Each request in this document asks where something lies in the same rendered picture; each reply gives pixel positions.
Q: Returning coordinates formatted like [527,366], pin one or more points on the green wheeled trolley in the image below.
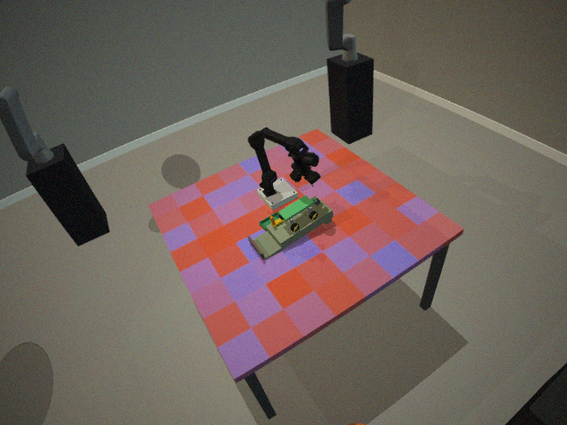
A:
[297,207]

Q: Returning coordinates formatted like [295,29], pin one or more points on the yellow wheel chock with orange handle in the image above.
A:
[277,222]

